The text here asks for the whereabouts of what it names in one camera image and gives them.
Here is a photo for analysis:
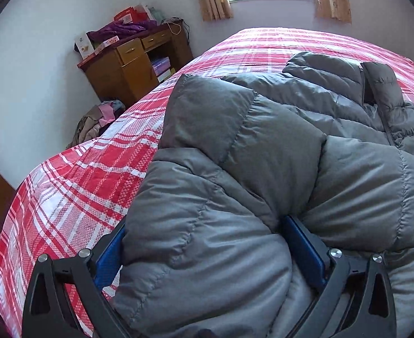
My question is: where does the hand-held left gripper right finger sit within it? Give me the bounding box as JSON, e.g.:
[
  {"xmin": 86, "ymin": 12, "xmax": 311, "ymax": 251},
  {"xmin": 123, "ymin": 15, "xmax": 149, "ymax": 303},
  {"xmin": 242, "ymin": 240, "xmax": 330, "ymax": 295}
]
[{"xmin": 281, "ymin": 215, "xmax": 398, "ymax": 338}]

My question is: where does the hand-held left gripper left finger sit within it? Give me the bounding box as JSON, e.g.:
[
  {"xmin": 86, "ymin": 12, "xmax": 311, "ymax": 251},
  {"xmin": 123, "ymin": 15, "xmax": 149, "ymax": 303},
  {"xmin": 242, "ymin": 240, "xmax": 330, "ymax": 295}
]
[{"xmin": 22, "ymin": 223, "xmax": 130, "ymax": 338}]

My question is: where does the grey puffer jacket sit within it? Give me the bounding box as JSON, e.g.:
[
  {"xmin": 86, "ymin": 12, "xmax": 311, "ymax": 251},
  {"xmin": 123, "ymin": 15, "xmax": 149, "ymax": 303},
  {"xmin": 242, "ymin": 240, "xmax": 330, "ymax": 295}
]
[{"xmin": 110, "ymin": 51, "xmax": 414, "ymax": 338}]

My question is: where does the pile of clothes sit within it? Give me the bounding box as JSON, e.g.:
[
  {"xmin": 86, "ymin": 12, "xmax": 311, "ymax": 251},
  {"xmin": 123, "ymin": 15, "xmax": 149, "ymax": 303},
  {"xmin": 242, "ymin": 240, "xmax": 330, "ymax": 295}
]
[{"xmin": 66, "ymin": 100, "xmax": 126, "ymax": 150}]

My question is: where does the bed with red plaid sheet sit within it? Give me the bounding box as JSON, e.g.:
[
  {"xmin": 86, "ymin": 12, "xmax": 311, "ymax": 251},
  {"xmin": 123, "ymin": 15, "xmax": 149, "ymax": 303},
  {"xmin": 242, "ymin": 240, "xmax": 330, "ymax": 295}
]
[{"xmin": 0, "ymin": 27, "xmax": 414, "ymax": 337}]

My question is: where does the wooden desk with drawers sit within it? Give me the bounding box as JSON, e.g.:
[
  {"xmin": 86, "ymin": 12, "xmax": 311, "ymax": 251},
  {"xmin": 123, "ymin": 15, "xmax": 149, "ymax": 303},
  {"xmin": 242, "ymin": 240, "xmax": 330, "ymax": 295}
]
[{"xmin": 77, "ymin": 25, "xmax": 193, "ymax": 108}]

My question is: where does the stack of books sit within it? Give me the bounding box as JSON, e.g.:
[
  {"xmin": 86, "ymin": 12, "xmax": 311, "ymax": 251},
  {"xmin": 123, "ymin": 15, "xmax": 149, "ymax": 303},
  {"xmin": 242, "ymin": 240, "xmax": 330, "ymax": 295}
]
[{"xmin": 150, "ymin": 56, "xmax": 174, "ymax": 82}]

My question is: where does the white printed box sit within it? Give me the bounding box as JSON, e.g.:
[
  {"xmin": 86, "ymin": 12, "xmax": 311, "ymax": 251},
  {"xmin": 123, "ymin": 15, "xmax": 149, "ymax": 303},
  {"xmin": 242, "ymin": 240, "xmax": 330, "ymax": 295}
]
[{"xmin": 74, "ymin": 34, "xmax": 95, "ymax": 59}]

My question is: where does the flat pink box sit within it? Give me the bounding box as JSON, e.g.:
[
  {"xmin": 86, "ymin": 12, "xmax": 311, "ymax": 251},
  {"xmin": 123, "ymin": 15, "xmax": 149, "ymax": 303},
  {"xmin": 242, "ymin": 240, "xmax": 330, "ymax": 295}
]
[{"xmin": 93, "ymin": 37, "xmax": 120, "ymax": 56}]

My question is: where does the purple garment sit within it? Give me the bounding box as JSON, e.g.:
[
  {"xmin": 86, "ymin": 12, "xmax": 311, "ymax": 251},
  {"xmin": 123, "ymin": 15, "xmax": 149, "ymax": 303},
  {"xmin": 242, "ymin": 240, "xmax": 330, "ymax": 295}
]
[{"xmin": 87, "ymin": 20, "xmax": 158, "ymax": 43}]

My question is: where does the red gift box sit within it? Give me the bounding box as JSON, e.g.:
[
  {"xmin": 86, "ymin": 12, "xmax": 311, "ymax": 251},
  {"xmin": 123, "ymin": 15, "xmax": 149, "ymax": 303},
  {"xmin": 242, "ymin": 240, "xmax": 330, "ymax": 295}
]
[{"xmin": 113, "ymin": 6, "xmax": 147, "ymax": 23}]

